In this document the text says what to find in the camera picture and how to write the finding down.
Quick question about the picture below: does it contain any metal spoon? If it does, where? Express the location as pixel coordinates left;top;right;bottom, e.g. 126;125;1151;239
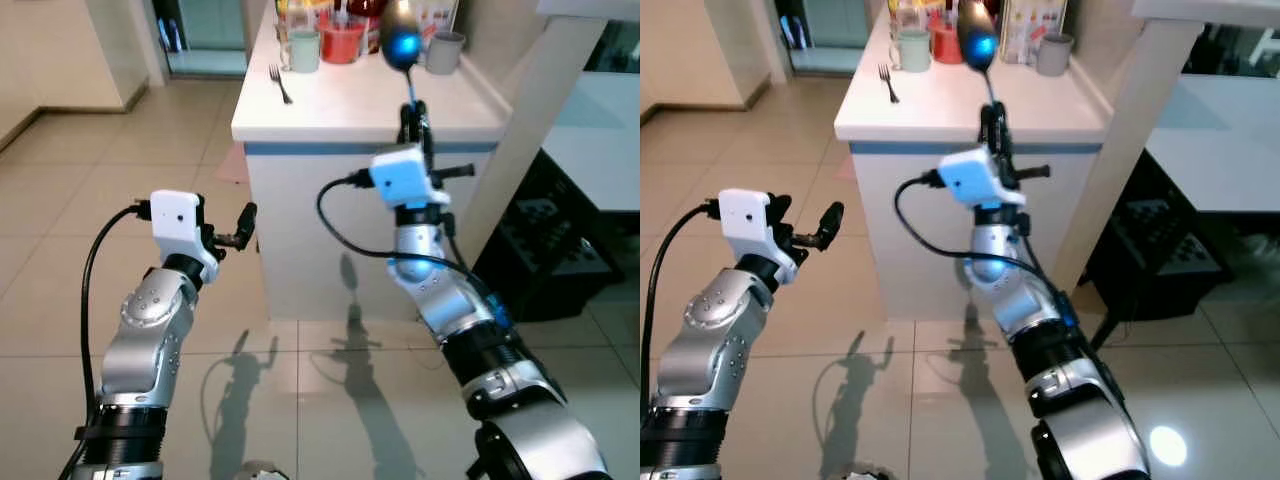
956;0;1002;107
379;0;425;113

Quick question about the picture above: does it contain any grey cup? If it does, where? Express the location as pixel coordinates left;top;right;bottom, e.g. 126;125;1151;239
424;30;468;77
1034;32;1075;79

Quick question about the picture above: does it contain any red plastic bowl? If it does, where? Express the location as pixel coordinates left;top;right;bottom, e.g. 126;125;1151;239
319;17;367;66
929;17;967;65

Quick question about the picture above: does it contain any pale green mug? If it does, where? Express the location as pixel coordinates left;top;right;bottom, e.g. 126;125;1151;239
279;27;324;74
889;27;934;74

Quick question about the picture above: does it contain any large white printed bag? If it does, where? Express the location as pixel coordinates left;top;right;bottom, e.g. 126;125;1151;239
414;0;462;43
1003;0;1070;64

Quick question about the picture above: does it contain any yellow green snack bag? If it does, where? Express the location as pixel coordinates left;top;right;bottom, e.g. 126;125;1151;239
275;0;323;35
887;0;933;34

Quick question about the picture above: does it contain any black plastic crate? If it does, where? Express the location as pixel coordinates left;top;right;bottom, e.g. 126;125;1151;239
1083;148;1239;323
472;148;629;323

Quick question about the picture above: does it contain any glass door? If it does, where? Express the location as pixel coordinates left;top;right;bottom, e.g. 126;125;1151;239
768;0;863;79
150;0;253;81

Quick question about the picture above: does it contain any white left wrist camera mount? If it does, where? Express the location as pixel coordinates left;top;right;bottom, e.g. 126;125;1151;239
717;187;793;283
149;189;222;283

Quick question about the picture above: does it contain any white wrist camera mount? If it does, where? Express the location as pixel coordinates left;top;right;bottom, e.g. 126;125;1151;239
149;189;222;283
717;187;793;283
937;146;1027;212
369;143;442;210

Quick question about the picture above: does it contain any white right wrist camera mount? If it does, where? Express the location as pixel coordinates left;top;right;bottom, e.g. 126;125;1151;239
369;143;442;210
937;146;1027;212

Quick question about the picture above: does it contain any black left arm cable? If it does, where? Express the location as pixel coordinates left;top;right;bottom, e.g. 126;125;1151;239
58;202;153;480
640;202;723;446

